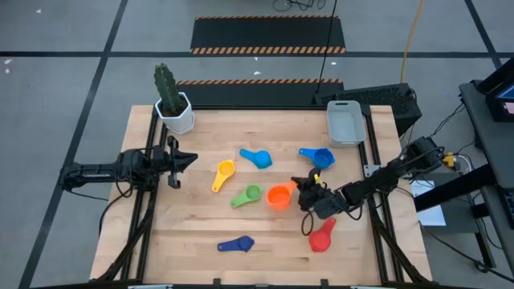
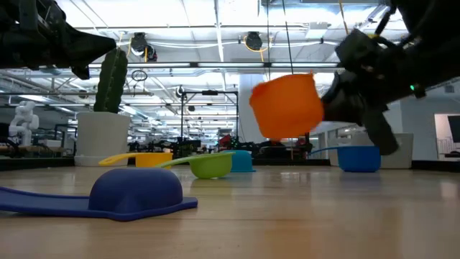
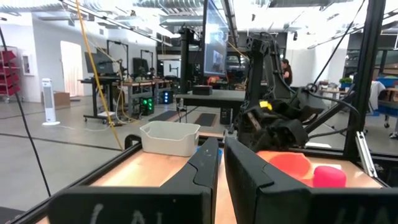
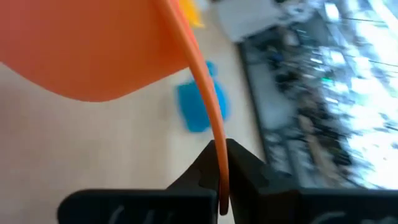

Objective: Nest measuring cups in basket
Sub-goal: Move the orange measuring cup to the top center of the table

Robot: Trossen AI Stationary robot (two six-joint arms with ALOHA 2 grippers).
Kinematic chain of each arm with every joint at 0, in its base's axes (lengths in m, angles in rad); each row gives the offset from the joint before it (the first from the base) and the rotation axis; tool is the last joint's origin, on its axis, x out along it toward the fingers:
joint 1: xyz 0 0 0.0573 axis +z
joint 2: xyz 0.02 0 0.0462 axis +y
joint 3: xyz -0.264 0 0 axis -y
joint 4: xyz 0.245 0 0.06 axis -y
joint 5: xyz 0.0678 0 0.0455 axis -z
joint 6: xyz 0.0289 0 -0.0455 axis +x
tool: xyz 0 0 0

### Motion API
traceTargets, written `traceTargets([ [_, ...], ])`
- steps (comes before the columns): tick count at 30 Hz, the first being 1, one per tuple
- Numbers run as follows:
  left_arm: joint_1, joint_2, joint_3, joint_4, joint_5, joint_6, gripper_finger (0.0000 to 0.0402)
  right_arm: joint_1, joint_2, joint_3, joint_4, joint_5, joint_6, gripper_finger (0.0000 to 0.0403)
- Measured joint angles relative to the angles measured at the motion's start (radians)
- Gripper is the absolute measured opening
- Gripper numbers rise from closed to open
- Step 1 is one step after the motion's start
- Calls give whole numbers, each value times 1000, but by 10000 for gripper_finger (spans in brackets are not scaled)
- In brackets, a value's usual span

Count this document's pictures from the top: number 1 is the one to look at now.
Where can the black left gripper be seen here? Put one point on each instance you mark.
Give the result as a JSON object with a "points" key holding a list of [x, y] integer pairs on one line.
{"points": [[172, 160]]}

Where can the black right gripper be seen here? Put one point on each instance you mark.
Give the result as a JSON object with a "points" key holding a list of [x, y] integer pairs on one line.
{"points": [[329, 204]]}

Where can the orange measuring cup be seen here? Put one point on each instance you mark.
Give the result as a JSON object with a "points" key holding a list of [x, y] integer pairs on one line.
{"points": [[278, 197]]}

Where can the royal blue measuring cup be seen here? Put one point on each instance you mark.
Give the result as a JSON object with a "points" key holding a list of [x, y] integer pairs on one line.
{"points": [[323, 158]]}

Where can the yellow measuring cup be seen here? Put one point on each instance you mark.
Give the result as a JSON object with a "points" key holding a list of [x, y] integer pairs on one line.
{"points": [[226, 168]]}

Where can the red measuring cup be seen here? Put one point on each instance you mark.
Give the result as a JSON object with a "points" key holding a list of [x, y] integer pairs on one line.
{"points": [[320, 241]]}

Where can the green measuring cup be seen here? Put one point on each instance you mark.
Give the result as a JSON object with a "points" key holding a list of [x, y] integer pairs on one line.
{"points": [[253, 193]]}

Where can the light blue measuring cup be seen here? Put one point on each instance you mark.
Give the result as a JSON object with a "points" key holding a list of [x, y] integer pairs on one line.
{"points": [[262, 159]]}

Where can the navy blue measuring cup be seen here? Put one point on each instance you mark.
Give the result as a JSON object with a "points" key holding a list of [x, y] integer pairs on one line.
{"points": [[243, 244]]}

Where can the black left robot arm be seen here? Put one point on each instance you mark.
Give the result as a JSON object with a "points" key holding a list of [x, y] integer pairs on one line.
{"points": [[96, 170]]}

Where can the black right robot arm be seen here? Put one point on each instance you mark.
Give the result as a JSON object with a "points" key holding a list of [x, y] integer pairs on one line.
{"points": [[385, 176]]}

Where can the grey plastic basket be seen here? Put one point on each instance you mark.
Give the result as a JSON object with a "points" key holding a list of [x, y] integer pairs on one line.
{"points": [[345, 128]]}

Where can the white hexagonal plant pot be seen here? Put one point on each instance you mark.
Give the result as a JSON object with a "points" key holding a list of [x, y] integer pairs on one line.
{"points": [[178, 124]]}

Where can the black hazard-striped floor mat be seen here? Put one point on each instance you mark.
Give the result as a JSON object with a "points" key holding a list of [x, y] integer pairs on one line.
{"points": [[257, 94], [265, 34]]}

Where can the black perforated computer case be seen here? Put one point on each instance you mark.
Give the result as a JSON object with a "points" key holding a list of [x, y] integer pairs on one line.
{"points": [[373, 98]]}

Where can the white paper sheet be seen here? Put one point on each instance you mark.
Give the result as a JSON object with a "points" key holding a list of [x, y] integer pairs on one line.
{"points": [[433, 216]]}

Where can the yellow power plug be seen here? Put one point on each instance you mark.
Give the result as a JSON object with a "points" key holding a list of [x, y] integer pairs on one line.
{"points": [[449, 159]]}

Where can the black desk crossbar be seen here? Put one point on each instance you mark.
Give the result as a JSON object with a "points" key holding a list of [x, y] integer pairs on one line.
{"points": [[454, 188]]}

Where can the grey side desk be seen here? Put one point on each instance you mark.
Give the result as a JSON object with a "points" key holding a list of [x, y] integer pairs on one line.
{"points": [[494, 148]]}

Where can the black keyboard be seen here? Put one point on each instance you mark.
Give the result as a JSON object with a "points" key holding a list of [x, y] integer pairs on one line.
{"points": [[510, 208]]}

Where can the black laptop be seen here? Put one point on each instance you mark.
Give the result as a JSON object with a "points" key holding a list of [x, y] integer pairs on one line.
{"points": [[500, 108]]}

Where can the black aluminium table frame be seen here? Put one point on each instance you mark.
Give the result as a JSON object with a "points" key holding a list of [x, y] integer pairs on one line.
{"points": [[140, 257]]}

